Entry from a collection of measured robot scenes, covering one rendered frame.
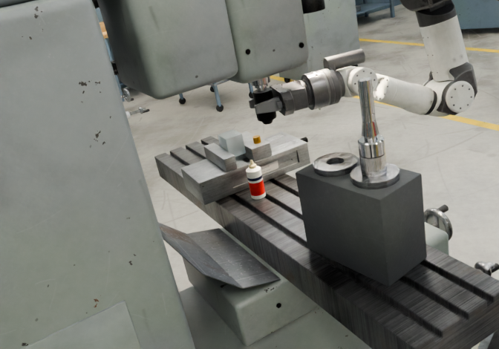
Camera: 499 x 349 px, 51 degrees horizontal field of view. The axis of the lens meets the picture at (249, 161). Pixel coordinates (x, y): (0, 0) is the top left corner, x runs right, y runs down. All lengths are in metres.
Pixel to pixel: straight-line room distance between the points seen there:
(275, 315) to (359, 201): 0.40
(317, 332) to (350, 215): 0.45
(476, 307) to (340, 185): 0.31
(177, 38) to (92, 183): 0.31
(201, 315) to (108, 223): 0.54
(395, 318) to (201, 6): 0.66
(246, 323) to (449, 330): 0.45
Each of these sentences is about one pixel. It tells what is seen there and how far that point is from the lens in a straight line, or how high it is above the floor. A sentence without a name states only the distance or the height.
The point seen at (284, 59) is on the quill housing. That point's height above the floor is 1.34.
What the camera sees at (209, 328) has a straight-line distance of 1.32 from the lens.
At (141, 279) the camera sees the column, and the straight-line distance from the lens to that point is 0.96.
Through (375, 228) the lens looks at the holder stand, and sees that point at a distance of 0.96.
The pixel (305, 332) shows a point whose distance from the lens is 1.33.
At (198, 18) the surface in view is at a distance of 1.01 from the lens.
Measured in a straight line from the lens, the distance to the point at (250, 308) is 1.19.
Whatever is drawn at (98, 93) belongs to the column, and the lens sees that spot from 0.84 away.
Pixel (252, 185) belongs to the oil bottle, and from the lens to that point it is 1.38.
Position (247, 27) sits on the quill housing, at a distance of 1.08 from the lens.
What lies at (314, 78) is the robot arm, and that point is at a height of 1.27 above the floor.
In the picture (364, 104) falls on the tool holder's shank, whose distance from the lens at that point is 0.93.
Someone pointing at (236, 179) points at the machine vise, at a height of 0.99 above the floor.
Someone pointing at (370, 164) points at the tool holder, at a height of 1.18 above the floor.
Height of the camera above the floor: 1.58
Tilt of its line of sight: 23 degrees down
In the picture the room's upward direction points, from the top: 12 degrees counter-clockwise
